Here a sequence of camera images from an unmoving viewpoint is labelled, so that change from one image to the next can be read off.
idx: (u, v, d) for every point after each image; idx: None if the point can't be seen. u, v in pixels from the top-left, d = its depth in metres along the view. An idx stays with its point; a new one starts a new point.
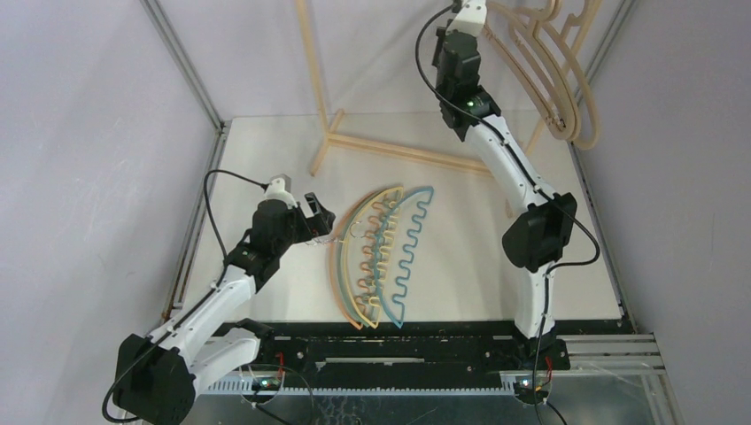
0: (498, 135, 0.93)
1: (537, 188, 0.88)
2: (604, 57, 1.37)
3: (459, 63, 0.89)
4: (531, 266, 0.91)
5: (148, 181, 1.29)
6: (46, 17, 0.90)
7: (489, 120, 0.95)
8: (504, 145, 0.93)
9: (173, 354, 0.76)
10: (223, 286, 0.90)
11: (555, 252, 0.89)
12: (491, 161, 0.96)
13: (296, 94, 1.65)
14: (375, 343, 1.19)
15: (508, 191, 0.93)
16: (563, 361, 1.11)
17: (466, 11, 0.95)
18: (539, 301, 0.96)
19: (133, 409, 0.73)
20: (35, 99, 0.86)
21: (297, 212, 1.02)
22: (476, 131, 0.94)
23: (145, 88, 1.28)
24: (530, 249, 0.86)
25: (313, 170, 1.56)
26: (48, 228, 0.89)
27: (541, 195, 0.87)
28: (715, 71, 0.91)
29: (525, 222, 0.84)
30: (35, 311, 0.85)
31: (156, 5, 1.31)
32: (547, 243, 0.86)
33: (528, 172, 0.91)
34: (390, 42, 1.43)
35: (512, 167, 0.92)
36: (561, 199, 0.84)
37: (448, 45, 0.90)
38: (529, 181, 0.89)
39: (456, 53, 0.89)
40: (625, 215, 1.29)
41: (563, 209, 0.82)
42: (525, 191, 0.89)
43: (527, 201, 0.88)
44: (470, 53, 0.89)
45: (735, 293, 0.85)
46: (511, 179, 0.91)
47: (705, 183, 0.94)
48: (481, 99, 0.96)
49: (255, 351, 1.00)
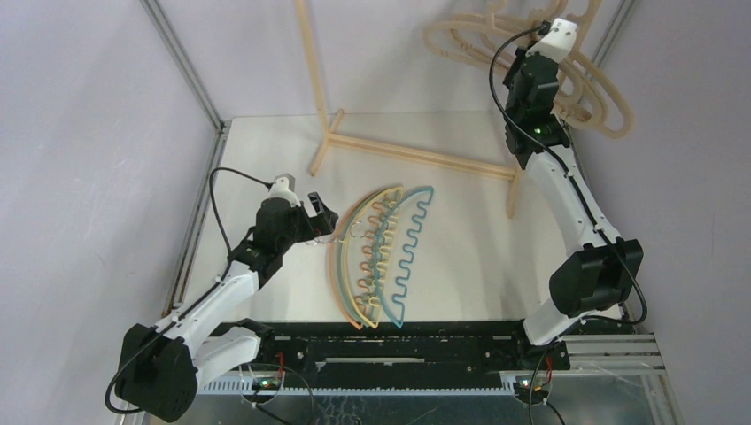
0: (562, 167, 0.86)
1: (597, 227, 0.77)
2: (605, 57, 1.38)
3: (533, 87, 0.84)
4: (576, 312, 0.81)
5: (148, 180, 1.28)
6: (46, 16, 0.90)
7: (556, 150, 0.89)
8: (567, 177, 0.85)
9: (179, 343, 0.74)
10: (228, 280, 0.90)
11: (603, 305, 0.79)
12: (551, 194, 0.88)
13: (296, 94, 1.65)
14: (375, 343, 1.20)
15: (566, 227, 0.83)
16: (563, 361, 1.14)
17: (552, 34, 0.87)
18: (562, 327, 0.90)
19: (134, 400, 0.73)
20: (35, 98, 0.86)
21: (299, 209, 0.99)
22: (539, 160, 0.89)
23: (144, 88, 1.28)
24: (579, 297, 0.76)
25: (313, 170, 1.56)
26: (48, 227, 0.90)
27: (601, 236, 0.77)
28: (716, 71, 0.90)
29: (579, 265, 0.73)
30: (34, 310, 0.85)
31: (156, 5, 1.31)
32: (599, 293, 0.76)
33: (591, 209, 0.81)
34: (390, 42, 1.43)
35: (572, 201, 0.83)
36: (625, 247, 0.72)
37: (527, 67, 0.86)
38: (589, 220, 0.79)
39: (534, 76, 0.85)
40: (625, 214, 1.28)
41: (626, 259, 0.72)
42: (583, 228, 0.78)
43: (584, 239, 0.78)
44: (547, 79, 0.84)
45: (735, 292, 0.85)
46: (569, 213, 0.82)
47: (705, 181, 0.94)
48: (551, 128, 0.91)
49: (255, 349, 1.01)
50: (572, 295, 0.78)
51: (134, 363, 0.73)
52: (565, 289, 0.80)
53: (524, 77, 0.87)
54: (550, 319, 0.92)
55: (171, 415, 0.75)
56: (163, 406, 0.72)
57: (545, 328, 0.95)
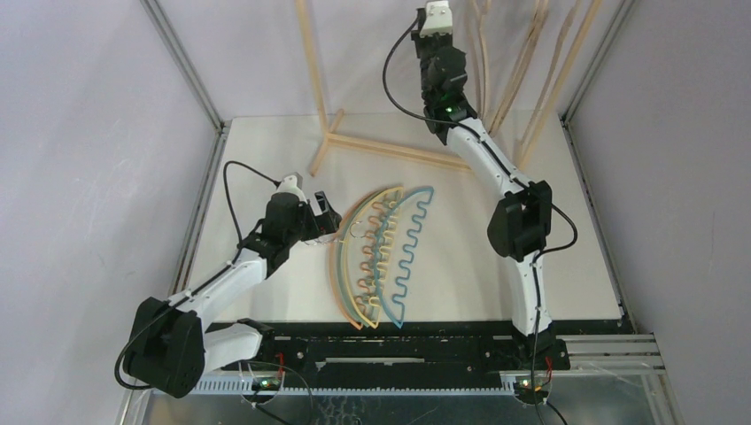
0: (475, 135, 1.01)
1: (512, 177, 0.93)
2: (604, 53, 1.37)
3: (447, 81, 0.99)
4: (515, 256, 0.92)
5: (148, 180, 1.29)
6: (46, 17, 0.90)
7: (466, 122, 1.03)
8: (479, 142, 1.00)
9: (191, 316, 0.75)
10: (239, 263, 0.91)
11: (538, 242, 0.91)
12: (471, 158, 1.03)
13: (296, 94, 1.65)
14: (375, 343, 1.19)
15: (489, 182, 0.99)
16: (563, 361, 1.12)
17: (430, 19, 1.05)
18: (530, 292, 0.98)
19: (142, 374, 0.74)
20: (35, 100, 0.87)
21: (306, 208, 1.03)
22: (455, 133, 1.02)
23: (144, 88, 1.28)
24: (513, 235, 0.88)
25: (313, 170, 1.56)
26: (48, 227, 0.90)
27: (516, 183, 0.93)
28: (716, 69, 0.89)
29: (503, 209, 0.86)
30: (33, 310, 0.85)
31: (156, 5, 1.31)
32: (529, 230, 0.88)
33: (503, 165, 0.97)
34: (390, 42, 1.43)
35: (488, 160, 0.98)
36: (538, 188, 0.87)
37: (438, 62, 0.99)
38: (505, 173, 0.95)
39: (445, 72, 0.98)
40: (627, 213, 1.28)
41: (539, 196, 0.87)
42: (501, 181, 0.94)
43: (503, 190, 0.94)
44: (458, 73, 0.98)
45: (736, 293, 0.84)
46: (490, 171, 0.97)
47: (705, 181, 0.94)
48: (461, 107, 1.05)
49: (255, 348, 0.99)
50: (505, 235, 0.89)
51: (143, 337, 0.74)
52: (499, 237, 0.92)
53: (437, 71, 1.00)
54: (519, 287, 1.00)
55: (181, 391, 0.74)
56: (171, 381, 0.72)
57: (522, 305, 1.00)
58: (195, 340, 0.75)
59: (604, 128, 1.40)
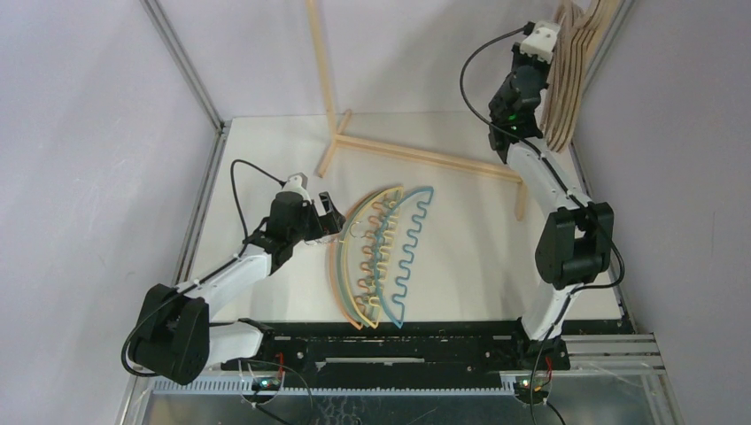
0: (536, 151, 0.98)
1: (569, 194, 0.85)
2: (604, 55, 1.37)
3: (520, 102, 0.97)
4: (558, 282, 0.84)
5: (147, 179, 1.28)
6: (46, 16, 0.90)
7: (531, 141, 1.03)
8: (539, 159, 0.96)
9: (197, 303, 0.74)
10: (245, 257, 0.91)
11: (587, 275, 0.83)
12: (526, 175, 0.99)
13: (304, 94, 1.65)
14: (375, 343, 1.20)
15: (543, 200, 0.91)
16: (563, 361, 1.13)
17: (534, 36, 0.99)
18: (555, 311, 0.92)
19: (146, 359, 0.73)
20: (35, 99, 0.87)
21: (310, 208, 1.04)
22: (516, 149, 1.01)
23: (144, 87, 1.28)
24: (562, 259, 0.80)
25: (321, 171, 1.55)
26: (49, 225, 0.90)
27: (573, 201, 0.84)
28: (716, 70, 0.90)
29: (554, 225, 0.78)
30: (32, 309, 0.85)
31: (156, 4, 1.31)
32: (580, 260, 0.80)
33: (562, 181, 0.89)
34: (391, 42, 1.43)
35: (545, 176, 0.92)
36: (598, 209, 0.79)
37: (515, 81, 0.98)
38: (561, 188, 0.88)
39: (520, 92, 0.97)
40: (625, 215, 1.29)
41: (599, 220, 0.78)
42: (556, 197, 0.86)
43: (558, 204, 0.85)
44: (531, 96, 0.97)
45: (737, 292, 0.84)
46: (545, 186, 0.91)
47: (705, 189, 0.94)
48: (527, 127, 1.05)
49: (255, 346, 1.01)
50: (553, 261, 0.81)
51: (150, 321, 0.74)
52: (547, 258, 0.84)
53: (511, 89, 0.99)
54: (543, 302, 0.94)
55: (182, 379, 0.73)
56: (175, 367, 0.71)
57: (539, 317, 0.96)
58: (201, 327, 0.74)
59: (604, 128, 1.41)
